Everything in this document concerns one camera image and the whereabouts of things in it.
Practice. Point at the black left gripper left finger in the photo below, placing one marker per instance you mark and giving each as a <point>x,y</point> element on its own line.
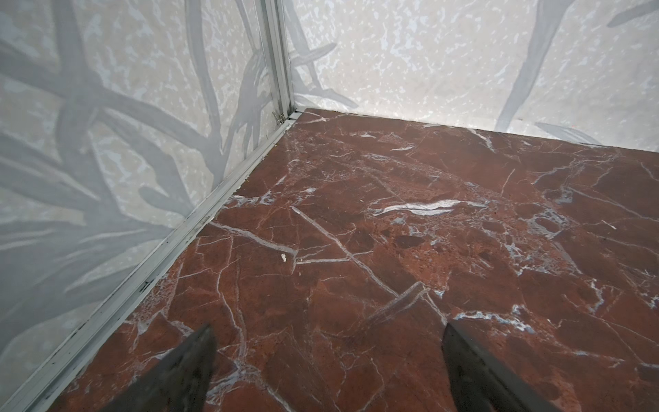
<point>179,382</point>

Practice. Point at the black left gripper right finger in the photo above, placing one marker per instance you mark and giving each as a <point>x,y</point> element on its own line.
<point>480,382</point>

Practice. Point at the aluminium cage frame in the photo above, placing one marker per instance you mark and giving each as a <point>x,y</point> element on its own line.
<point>124,124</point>

